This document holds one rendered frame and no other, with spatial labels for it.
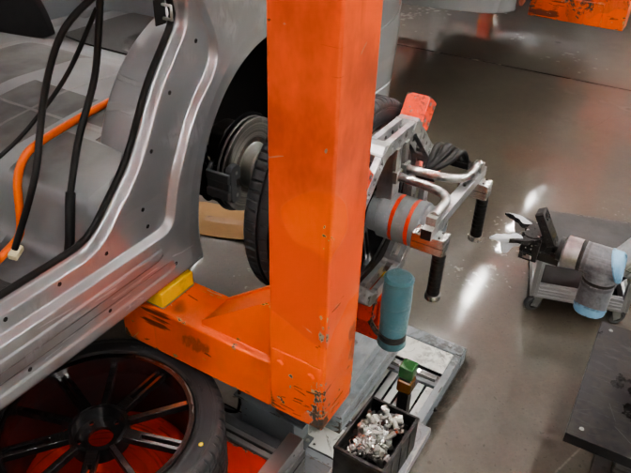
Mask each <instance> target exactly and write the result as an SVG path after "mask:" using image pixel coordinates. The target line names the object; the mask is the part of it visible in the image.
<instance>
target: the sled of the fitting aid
mask: <svg viewBox="0 0 631 473"><path fill-rule="evenodd" d="M398 352H399V351H398ZM398 352H387V351H385V350H383V349H382V348H381V349H380V350H379V351H378V353H377V354H376V356H375V357H374V358H373V359H372V361H371V362H370V363H369V365H368V366H367V367H366V369H365V370H364V371H363V373H362V374H361V376H360V377H359V378H358V380H357V381H356V382H355V384H354V385H353V386H352V388H351V389H350V393H349V394H348V396H347V397H346V399H345V400H344V401H343V403H342V404H341V405H340V407H339V408H338V409H337V411H336V412H335V413H334V415H333V416H332V417H331V419H330V420H329V422H328V423H327V424H326V426H325V427H326V428H328V429H330V430H332V431H334V432H335V433H337V434H340V433H341V432H342V430H343V429H344V428H345V426H346V425H347V423H348V422H349V420H350V419H351V418H352V416H353V415H354V413H355V412H356V411H357V409H358V408H359V406H360V405H361V404H362V402H363V400H364V399H365V398H366V396H367V395H368V394H369V392H370V391H371V389H372V388H373V387H374V385H375V384H376V382H377V381H378V380H379V378H380V377H381V376H382V375H383V373H384V372H385V371H386V369H387V368H388V366H389V365H390V364H391V362H392V360H393V359H394V358H395V356H396V355H397V353H398Z"/></svg>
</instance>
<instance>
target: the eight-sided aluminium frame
mask: <svg viewBox="0 0 631 473"><path fill-rule="evenodd" d="M407 139H409V140H410V144H409V150H410V155H411V157H410V160H411V165H415V166H420V161H422V162H423V166H422V168H424V167H425V165H426V163H427V160H428V158H429V155H430V153H431V150H432V148H433V146H434V145H433V144H432V143H431V141H430V139H429V137H428V134H427V132H426V130H425V128H424V127H423V122H422V121H421V119H420V118H417V117H413V116H409V115H405V114H400V115H399V116H396V117H395V119H394V120H393V121H392V122H390V123H389V124H388V125H387V126H385V127H384V128H383V129H381V130H380V131H379V132H377V133H376V134H375V135H374V136H372V142H371V153H370V162H372V165H371V168H370V170H371V171H372V172H373V174H374V176H373V178H372V181H371V183H370V186H369V188H368V191H367V198H366V207H367V206H368V204H369V201H370V199H371V196H372V194H373V191H374V189H375V187H376V184H377V181H378V179H379V176H380V174H381V172H382V169H383V167H384V164H385V162H386V161H387V159H388V157H389V156H390V155H391V154H392V153H394V152H395V151H396V149H397V148H398V147H399V146H402V145H403V144H404V143H405V141H406V140H407ZM427 194H428V191H425V190H422V189H419V195H418V199H422V200H425V201H427ZM407 195H408V196H411V197H415V195H416V187H414V186H411V185H409V184H408V187H407ZM415 198H416V197H415ZM398 244H399V243H398V242H395V241H392V240H391V241H390V243H389V246H388V248H387V250H386V252H385V254H384V256H383V257H382V259H381V261H380V262H379V263H378V264H377V265H376V266H375V267H374V268H373V270H372V271H371V272H370V273H369V274H368V275H367V276H366V277H365V278H364V280H363V281H362V282H361V283H360V287H359V298H358V303H360V304H362V305H365V306H367V307H371V306H372V304H374V303H376V299H377V298H378V297H379V296H380V295H381V293H382V289H383V283H384V278H383V277H384V275H383V276H382V277H381V278H380V276H381V275H382V274H383V273H384V272H385V271H386V272H387V271H389V270H391V269H394V268H402V267H403V265H404V264H405V260H406V257H407V255H408V251H409V248H410V247H409V246H406V245H404V244H402V246H401V248H400V251H399V253H398V255H397V254H395V251H396V249H397V246H398ZM386 272H385V273H386ZM385 273H384V274H385ZM379 278H380V279H379ZM378 279H379V280H378ZM377 280H378V282H377V283H376V284H375V282H376V281H377ZM374 284H375V285H374ZM373 285H374V286H373ZM372 286H373V287H372ZM371 287H372V289H371V290H370V288H371Z"/></svg>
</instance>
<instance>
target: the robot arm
mask: <svg viewBox="0 0 631 473"><path fill-rule="evenodd" d="M505 215H506V216H507V217H509V218H510V219H512V220H514V221H515V231H516V234H511V235H508V234H495V235H493V236H490V237H489V238H490V239H493V240H496V241H499V242H500V249H501V251H502V252H504V253H506V252H508V251H510V250H511V248H513V247H518V246H520V247H519V254H518V257H519V258H522V259H525V260H528V261H531V262H533V263H535V262H536V260H539V261H542V262H545V263H548V264H551V265H553V266H557V265H558V263H559V262H560V264H561V266H564V267H569V268H572V269H575V270H578V271H581V272H583V274H582V278H581V281H580V284H579V287H578V290H577V294H576V297H575V299H574V304H573V307H574V309H575V311H576V312H577V313H579V314H581V315H583V316H585V317H588V318H592V319H598V318H602V317H603V316H604V315H605V313H606V312H607V307H608V304H609V301H610V299H611V296H612V294H613V292H614V290H615V288H616V286H617V285H618V284H619V283H621V282H623V281H624V280H626V279H627V278H629V277H630V276H631V238H629V239H628V240H626V241H625V243H623V244H622V245H621V246H619V247H618V248H617V249H616V248H614V249H613V248H610V247H608V246H604V245H601V244H598V243H594V242H591V241H588V240H585V239H582V238H579V237H576V236H569V237H565V236H563V237H562V240H561V242H560V241H558V240H559V239H558V236H557V233H556V230H555V227H554V224H553V222H552V219H551V217H550V214H549V211H548V208H547V207H542V208H539V209H538V211H537V213H536V214H535V218H536V220H537V222H538V223H537V222H536V221H533V220H531V219H528V218H526V217H522V216H520V215H516V214H514V213H505ZM521 232H522V235H520V233H521ZM526 254H528V255H530V256H531V259H527V258H524V257H522V255H525V256H526ZM560 260H561V261H560Z"/></svg>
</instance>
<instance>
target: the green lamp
mask: <svg viewBox="0 0 631 473"><path fill-rule="evenodd" d="M418 365H419V363H418V362H415V361H413V360H411V359H407V358H405V359H404V360H403V361H402V363H401V364H400V366H399V372H398V376H399V377H402V378H404V379H406V380H407V381H410V382H411V381H412V380H413V378H414V377H415V375H416V374H417V371H418Z"/></svg>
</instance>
